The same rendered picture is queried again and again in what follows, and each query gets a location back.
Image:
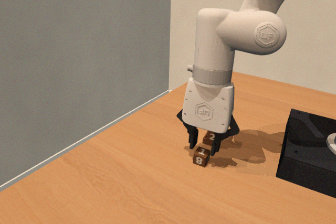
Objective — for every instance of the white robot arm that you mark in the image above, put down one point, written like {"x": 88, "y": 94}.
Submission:
{"x": 219, "y": 32}

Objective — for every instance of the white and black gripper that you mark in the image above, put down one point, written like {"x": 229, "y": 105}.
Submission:
{"x": 208, "y": 107}

